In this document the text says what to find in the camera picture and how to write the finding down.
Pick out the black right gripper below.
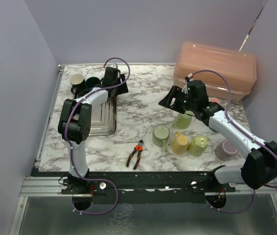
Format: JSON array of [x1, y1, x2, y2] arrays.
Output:
[[158, 85, 197, 114]]

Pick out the dark teal mug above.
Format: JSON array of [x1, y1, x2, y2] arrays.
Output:
[[85, 77, 101, 92]]

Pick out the black mug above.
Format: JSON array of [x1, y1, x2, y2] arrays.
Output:
[[69, 73, 86, 94]]

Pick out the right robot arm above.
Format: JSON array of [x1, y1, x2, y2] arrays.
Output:
[[158, 80, 277, 191]]

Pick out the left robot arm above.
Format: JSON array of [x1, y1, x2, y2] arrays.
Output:
[[58, 67, 128, 193]]

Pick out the light green mug lying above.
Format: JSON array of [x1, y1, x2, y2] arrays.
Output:
[[172, 111, 193, 129]]

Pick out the pink and blue mug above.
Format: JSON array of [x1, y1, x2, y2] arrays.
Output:
[[209, 97, 220, 104]]

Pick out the sage green mug upright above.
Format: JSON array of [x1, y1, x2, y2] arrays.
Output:
[[152, 125, 170, 152]]

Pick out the yellow mug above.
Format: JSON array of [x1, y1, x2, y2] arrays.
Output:
[[171, 131, 189, 155]]

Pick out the lime green faceted mug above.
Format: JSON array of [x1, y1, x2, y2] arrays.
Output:
[[188, 135, 210, 157]]

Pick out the mauve purple mug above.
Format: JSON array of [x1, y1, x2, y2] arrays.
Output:
[[214, 140, 238, 161]]

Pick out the steel tray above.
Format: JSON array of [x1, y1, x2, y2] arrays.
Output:
[[75, 87, 116, 136]]

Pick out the orange black pliers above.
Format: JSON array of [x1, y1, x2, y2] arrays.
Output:
[[126, 139, 145, 170]]

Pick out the pink plastic storage box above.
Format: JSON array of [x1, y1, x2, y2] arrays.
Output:
[[173, 42, 257, 102]]

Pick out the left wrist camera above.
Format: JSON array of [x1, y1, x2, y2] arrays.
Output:
[[108, 63, 118, 69]]

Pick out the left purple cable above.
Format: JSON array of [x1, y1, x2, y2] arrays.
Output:
[[64, 57, 131, 216]]

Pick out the purple cable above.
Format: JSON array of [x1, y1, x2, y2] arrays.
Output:
[[189, 70, 277, 213], [64, 57, 131, 216]]

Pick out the clear handle screwdriver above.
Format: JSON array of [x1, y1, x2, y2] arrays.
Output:
[[113, 140, 139, 144]]

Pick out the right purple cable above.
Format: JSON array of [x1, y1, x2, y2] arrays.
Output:
[[189, 70, 277, 213]]

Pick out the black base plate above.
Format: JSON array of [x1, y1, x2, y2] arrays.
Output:
[[31, 168, 235, 205]]

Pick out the aluminium rail frame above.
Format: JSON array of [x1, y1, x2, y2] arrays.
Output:
[[20, 177, 62, 197]]

